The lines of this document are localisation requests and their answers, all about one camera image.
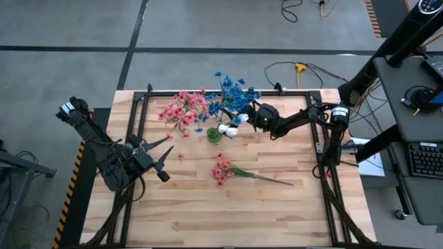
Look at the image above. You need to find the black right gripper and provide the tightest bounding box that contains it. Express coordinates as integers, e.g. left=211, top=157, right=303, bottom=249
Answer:
left=246, top=102, right=281, bottom=134

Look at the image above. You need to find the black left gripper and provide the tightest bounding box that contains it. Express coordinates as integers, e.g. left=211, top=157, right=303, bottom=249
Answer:
left=119, top=134, right=175, bottom=183

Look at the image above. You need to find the tall clear glass vase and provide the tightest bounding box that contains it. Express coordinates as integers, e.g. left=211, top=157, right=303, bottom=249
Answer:
left=174, top=119, right=191, bottom=136

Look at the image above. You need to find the yellow power plug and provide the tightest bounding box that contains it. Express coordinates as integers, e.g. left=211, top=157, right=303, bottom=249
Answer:
left=294, top=62, right=307, bottom=89

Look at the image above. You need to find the black hazard-striped floor platform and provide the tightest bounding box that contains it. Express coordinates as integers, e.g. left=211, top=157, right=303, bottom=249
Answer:
left=51, top=109, right=111, bottom=249

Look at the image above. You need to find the white paper sheet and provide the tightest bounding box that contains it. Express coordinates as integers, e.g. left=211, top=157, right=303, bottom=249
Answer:
left=349, top=137, right=386, bottom=178

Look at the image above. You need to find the grey metal table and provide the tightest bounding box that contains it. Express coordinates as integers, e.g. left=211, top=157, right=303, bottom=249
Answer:
left=0, top=138, right=58, bottom=249

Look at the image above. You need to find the grey desk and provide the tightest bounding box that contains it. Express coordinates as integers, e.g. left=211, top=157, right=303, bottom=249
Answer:
left=372, top=57, right=443, bottom=228

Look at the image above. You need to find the dark mat orange-striped edge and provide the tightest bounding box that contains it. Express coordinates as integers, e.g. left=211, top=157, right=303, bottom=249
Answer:
left=365, top=0, right=416, bottom=39

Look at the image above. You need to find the black tower fan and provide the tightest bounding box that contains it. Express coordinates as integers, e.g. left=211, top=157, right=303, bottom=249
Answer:
left=338, top=0, right=443, bottom=104

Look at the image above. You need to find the black keyboard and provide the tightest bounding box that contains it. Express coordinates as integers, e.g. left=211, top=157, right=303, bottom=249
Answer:
left=408, top=142, right=443, bottom=179

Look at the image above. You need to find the dark tablet device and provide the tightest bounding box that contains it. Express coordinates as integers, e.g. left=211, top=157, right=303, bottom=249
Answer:
left=420, top=55, right=443, bottom=84

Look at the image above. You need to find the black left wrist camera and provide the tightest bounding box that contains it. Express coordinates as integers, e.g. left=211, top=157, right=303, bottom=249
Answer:
left=133, top=151, right=156, bottom=171

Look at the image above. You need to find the black aluminium frame rail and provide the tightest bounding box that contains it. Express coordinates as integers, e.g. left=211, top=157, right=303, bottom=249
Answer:
left=306, top=91, right=380, bottom=247
left=138, top=90, right=321, bottom=98
left=86, top=91, right=152, bottom=247

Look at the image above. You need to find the black floor cable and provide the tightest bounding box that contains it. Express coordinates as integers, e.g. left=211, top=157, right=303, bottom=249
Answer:
left=264, top=61, right=349, bottom=89
left=280, top=0, right=304, bottom=24

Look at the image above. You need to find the yellow floor cable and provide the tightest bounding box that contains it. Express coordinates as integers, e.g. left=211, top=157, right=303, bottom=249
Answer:
left=318, top=0, right=338, bottom=18

